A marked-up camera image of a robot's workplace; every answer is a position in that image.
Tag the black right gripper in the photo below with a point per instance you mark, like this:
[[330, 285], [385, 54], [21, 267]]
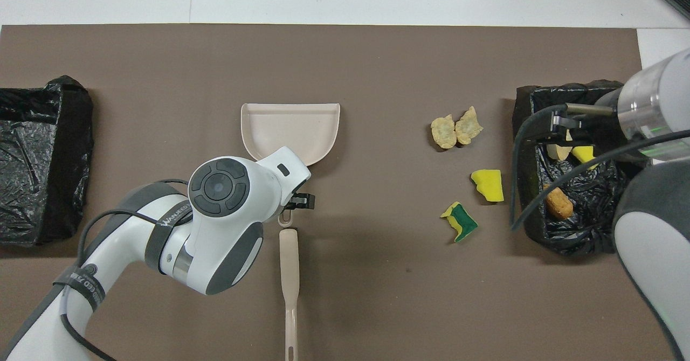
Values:
[[593, 128]]

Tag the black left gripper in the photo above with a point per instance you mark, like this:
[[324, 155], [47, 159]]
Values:
[[303, 201]]

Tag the small yellow sponge piece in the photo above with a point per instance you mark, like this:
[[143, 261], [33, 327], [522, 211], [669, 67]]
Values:
[[585, 154]]

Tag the striped toy croissant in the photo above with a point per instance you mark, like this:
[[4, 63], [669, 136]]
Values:
[[559, 151]]

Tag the beige hand brush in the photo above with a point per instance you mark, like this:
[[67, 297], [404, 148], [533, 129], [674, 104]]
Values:
[[288, 264]]

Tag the beige plastic dustpan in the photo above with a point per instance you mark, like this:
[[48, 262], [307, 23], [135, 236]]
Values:
[[291, 129]]

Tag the brown toy bread roll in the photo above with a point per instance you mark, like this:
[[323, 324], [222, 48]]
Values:
[[559, 205]]

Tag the large yellow sponge piece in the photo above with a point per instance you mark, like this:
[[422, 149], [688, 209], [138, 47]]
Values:
[[488, 185]]

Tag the pale crumbly foam piece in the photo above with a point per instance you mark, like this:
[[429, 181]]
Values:
[[468, 126], [444, 132]]

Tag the green and yellow sponge piece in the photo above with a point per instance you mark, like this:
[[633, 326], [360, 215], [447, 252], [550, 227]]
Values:
[[461, 223]]

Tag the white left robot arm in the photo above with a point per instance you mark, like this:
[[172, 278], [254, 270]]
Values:
[[226, 226]]

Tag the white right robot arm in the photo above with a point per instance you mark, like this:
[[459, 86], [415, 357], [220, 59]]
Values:
[[657, 231]]

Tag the black bag-lined bin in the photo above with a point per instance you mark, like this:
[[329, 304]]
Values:
[[32, 161], [587, 226]]

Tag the brown table mat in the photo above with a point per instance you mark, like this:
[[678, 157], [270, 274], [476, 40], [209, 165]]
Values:
[[377, 296]]

